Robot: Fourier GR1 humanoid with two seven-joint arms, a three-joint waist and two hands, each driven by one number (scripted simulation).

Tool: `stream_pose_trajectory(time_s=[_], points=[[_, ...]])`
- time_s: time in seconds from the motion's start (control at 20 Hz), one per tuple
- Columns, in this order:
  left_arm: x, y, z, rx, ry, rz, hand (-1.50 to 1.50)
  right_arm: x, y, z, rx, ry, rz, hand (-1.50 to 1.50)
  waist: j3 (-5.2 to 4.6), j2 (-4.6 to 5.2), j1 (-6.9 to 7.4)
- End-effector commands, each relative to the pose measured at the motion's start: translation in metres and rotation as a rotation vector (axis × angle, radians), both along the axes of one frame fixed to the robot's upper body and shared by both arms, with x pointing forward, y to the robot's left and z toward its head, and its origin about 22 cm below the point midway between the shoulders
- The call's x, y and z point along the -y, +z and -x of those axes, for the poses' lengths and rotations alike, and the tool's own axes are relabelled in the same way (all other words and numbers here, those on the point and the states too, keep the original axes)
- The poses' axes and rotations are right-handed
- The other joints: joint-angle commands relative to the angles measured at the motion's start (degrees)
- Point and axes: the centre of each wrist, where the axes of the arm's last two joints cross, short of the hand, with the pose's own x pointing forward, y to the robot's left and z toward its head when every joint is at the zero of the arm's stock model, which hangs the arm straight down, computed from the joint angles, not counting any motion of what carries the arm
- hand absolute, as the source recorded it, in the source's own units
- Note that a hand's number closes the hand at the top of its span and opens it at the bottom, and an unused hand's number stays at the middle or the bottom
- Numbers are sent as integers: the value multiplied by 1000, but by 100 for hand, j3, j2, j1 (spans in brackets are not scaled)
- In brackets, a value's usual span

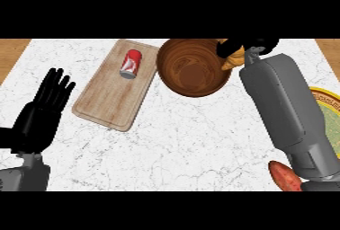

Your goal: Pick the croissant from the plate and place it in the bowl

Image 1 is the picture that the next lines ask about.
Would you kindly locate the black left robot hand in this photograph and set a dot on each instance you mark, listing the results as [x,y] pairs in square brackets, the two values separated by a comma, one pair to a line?
[37,119]

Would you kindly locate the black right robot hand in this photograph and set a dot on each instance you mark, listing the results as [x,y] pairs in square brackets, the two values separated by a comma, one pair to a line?
[230,47]

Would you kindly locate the golden brown croissant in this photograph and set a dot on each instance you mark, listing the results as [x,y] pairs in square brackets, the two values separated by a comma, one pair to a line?
[234,60]

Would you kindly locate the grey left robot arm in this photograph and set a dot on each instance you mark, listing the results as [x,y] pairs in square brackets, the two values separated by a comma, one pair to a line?
[27,175]

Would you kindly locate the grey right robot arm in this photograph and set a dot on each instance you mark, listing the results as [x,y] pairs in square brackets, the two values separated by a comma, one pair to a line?
[287,113]

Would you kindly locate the brown wooden bowl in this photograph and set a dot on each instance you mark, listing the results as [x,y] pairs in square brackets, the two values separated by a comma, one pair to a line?
[193,72]

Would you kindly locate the yellow rimmed patterned plate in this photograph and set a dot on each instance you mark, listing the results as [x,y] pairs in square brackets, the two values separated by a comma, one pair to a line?
[330,113]

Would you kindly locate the pale wooden cutting board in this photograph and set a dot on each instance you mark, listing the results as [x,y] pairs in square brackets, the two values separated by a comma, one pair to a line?
[116,86]

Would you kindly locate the red soda can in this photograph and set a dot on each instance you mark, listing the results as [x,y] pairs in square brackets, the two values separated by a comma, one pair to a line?
[132,64]

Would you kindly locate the reddish brown sweet potato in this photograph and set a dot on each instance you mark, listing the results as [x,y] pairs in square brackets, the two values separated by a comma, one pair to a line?
[286,177]

